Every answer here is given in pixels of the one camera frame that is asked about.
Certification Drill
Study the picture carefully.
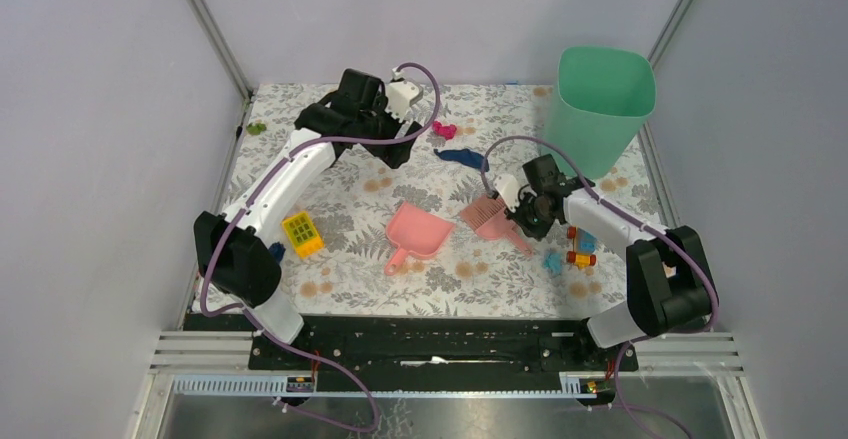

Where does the small navy paper scrap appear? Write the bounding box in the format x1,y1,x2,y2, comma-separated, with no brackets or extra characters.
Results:
268,242,286,264

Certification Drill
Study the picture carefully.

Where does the magenta paper scrap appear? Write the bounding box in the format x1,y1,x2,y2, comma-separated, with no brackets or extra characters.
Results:
431,121,458,140

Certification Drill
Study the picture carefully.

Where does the green paper scrap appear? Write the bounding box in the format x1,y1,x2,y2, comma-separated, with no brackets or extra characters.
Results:
246,122,267,136

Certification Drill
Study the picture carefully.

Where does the purple cable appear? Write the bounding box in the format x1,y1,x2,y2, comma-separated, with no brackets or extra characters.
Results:
198,61,444,434
480,135,721,439

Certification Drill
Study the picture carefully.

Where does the colourful toy block car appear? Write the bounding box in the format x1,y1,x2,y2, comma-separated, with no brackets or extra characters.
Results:
566,226,597,270

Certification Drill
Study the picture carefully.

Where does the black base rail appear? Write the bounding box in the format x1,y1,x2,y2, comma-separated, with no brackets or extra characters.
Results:
182,313,641,394

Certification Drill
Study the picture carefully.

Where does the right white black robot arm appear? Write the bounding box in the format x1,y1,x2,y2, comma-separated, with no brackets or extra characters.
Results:
494,154,718,371

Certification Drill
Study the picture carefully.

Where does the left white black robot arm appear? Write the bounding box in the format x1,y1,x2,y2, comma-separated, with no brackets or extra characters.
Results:
193,66,431,370

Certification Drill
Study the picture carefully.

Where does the dark blue paper scrap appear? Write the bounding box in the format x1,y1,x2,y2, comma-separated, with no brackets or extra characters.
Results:
433,148,489,172

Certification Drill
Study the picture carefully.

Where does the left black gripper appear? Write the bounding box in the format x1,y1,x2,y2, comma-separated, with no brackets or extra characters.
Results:
357,93,421,168

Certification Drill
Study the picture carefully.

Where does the floral patterned table mat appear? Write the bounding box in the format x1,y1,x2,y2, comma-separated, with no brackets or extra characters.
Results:
192,83,664,321

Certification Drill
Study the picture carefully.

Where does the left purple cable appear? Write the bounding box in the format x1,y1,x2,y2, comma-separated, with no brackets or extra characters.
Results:
198,61,444,434

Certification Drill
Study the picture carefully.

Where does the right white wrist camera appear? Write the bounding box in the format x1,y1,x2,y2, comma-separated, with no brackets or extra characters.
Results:
489,174,522,212

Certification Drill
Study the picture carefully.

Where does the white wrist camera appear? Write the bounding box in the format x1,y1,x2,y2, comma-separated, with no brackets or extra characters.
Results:
489,174,522,212
385,68,424,120

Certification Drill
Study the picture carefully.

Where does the green plastic trash bin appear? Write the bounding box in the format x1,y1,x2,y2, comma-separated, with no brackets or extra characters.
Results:
541,46,657,180

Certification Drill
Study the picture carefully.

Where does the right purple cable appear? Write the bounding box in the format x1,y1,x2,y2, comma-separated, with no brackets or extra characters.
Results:
480,135,721,439

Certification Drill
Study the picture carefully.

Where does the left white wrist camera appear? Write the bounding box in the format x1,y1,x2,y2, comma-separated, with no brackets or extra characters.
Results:
385,68,424,120

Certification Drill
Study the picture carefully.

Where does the pink plastic hand brush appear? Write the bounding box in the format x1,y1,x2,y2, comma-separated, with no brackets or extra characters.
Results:
459,195,533,256

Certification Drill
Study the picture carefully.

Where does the yellow toy block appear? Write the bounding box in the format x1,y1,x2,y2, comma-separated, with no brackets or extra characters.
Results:
281,211,325,259

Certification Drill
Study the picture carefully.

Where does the light blue paper scrap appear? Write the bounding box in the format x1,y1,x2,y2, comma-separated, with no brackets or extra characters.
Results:
543,251,563,276

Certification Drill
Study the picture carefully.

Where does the pink plastic dustpan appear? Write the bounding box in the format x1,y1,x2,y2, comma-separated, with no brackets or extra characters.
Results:
384,202,455,276

